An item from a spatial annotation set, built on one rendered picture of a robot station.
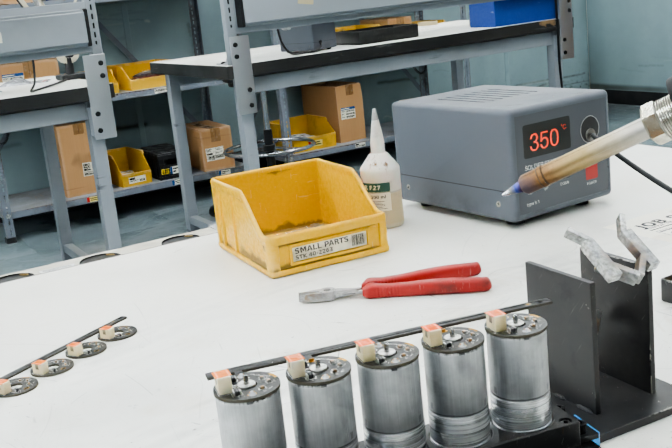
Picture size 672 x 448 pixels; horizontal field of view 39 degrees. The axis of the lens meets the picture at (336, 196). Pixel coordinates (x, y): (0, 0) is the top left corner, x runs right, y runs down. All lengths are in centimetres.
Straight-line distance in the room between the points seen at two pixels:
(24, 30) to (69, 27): 12
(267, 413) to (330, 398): 2
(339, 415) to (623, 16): 611
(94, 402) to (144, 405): 3
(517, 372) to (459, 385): 3
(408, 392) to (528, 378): 5
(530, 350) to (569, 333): 6
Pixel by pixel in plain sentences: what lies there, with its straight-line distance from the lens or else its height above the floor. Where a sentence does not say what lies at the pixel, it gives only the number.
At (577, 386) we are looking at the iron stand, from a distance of 45.
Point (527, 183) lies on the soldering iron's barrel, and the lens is 36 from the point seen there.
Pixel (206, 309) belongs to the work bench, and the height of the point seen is 75.
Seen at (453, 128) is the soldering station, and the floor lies 83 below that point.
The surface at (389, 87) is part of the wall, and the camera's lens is 564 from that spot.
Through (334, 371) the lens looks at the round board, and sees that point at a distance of 36.
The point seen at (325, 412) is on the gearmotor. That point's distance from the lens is 36.
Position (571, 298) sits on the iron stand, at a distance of 44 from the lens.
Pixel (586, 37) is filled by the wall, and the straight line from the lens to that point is 664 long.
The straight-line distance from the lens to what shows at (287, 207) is 81.
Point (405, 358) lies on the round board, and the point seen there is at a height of 81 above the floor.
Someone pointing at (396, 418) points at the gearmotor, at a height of 79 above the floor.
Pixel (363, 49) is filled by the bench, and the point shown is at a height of 74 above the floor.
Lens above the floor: 95
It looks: 13 degrees down
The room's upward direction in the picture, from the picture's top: 6 degrees counter-clockwise
